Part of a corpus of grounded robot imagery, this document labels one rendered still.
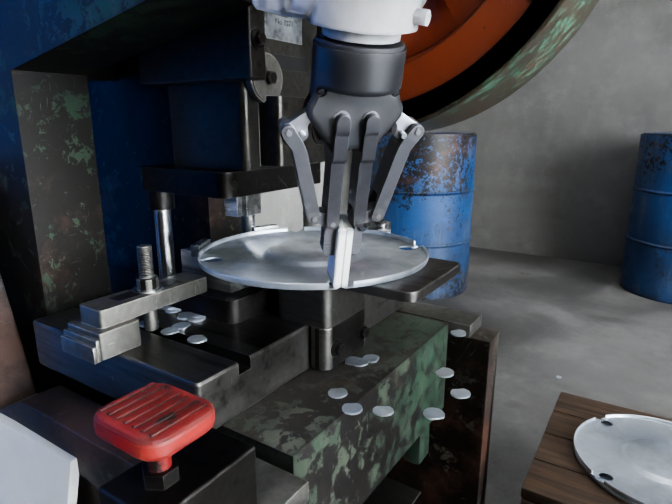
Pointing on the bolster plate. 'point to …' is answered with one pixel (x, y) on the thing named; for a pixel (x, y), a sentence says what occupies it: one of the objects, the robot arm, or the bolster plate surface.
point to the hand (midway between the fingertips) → (339, 251)
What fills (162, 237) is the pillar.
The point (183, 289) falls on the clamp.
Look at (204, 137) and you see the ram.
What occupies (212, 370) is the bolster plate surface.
